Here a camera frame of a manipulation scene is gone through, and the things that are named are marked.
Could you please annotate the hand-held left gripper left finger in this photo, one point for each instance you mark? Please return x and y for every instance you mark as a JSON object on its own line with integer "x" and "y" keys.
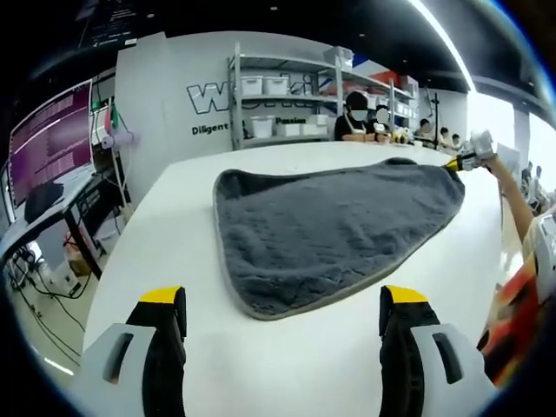
{"x": 160, "y": 339}

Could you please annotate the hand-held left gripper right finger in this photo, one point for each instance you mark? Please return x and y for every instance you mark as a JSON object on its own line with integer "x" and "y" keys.
{"x": 404, "y": 339}

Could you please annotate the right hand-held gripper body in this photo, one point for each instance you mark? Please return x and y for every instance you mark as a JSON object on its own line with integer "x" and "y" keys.
{"x": 481, "y": 147}

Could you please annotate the grey towel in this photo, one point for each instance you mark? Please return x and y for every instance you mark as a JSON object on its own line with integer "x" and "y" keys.
{"x": 326, "y": 226}

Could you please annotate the black upright stand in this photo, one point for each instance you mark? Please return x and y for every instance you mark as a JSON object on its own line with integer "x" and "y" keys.
{"x": 436, "y": 126}

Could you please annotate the grey metal shelving rack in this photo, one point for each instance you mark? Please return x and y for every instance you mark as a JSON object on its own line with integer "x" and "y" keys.
{"x": 282, "y": 140}
{"x": 392, "y": 104}

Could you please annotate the white table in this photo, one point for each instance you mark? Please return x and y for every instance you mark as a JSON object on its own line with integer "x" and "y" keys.
{"x": 174, "y": 243}

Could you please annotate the ceiling light strip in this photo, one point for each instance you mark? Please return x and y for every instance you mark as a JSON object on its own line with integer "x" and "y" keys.
{"x": 452, "y": 43}

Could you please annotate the cardboard box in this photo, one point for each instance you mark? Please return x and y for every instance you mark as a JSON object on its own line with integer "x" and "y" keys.
{"x": 80, "y": 262}

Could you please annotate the white chest device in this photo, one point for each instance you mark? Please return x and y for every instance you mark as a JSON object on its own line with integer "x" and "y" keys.
{"x": 546, "y": 243}

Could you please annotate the person's patterned yellow shirt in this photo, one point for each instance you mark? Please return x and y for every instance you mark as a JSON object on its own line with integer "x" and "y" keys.
{"x": 517, "y": 295}

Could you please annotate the translucent lidded storage bin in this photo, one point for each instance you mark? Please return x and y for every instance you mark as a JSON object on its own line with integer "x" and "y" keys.
{"x": 339, "y": 56}

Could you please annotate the white side desk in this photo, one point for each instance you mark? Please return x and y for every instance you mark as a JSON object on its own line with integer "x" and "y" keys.
{"x": 65, "y": 208}

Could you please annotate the white pole stand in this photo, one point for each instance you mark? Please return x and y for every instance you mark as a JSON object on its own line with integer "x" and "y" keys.
{"x": 119, "y": 174}

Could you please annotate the black bag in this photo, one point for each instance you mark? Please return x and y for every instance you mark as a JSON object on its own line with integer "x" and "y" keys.
{"x": 43, "y": 200}

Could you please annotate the metal shelf with white bins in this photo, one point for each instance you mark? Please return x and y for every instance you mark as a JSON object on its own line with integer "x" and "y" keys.
{"x": 252, "y": 84}

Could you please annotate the monitor with purple screen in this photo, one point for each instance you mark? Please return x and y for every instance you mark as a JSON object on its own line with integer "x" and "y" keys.
{"x": 52, "y": 143}

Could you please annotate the small red green flag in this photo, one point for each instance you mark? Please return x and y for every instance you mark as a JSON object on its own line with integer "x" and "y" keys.
{"x": 116, "y": 115}

